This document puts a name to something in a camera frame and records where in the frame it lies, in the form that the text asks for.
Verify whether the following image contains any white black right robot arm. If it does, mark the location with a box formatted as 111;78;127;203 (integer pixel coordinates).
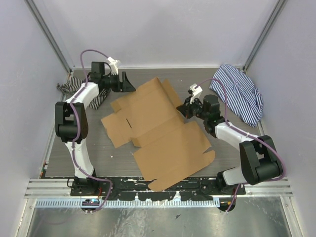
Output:
177;95;285;195

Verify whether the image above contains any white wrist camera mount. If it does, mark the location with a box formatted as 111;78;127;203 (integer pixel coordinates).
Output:
107;57;120;75
189;83;202;104

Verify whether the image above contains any blue white striped cloth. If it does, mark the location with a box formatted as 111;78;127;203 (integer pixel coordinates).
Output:
210;64;263;127

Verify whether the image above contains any black white striped cloth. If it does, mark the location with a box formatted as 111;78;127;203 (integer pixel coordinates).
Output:
56;76;110;110

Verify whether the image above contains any left aluminium corner post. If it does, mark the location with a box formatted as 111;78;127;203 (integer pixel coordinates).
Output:
24;0;72;73

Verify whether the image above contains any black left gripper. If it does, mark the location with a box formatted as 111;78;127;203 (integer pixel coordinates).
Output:
102;72;136;93

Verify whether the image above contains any white slotted cable duct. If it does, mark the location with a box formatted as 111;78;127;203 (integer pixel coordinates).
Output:
35;198;220;208

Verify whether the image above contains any right aluminium corner post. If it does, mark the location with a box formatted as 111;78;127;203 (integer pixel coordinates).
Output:
242;0;288;72

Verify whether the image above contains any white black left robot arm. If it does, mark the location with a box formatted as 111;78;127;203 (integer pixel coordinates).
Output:
55;57;136;196

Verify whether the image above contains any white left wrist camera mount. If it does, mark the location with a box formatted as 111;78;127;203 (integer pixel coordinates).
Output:
107;57;120;75

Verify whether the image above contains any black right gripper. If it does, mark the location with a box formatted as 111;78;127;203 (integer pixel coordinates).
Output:
177;95;208;121

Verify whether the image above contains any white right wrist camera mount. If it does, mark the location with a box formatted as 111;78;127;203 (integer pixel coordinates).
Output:
189;83;202;104

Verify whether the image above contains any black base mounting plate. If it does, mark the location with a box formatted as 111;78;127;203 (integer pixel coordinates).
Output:
67;176;245;201

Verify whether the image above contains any brown cardboard box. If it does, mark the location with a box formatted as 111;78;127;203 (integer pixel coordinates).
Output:
101;78;215;192

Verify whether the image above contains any aluminium rail beam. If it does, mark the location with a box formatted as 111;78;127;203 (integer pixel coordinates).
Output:
24;178;293;198

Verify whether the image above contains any aluminium corner post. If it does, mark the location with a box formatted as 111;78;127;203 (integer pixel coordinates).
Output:
24;0;72;73
242;0;288;72

